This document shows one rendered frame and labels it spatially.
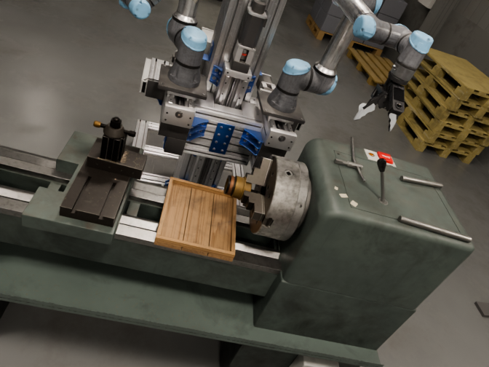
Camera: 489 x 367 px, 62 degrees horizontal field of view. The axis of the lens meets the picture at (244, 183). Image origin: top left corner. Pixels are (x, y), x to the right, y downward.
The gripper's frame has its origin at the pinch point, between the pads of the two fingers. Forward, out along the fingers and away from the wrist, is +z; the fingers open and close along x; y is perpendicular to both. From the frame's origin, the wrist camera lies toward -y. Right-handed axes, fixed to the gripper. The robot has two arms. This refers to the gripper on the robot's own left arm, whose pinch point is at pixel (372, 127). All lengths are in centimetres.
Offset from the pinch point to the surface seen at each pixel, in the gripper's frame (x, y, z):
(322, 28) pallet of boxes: -137, 617, 120
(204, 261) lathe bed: 46, -28, 61
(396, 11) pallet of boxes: -254, 630, 54
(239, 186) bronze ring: 42, -15, 31
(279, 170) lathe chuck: 30.6, -15.7, 19.1
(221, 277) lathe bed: 37, -28, 67
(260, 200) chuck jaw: 33.0, -18.5, 32.5
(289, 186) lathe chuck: 26.5, -20.6, 21.2
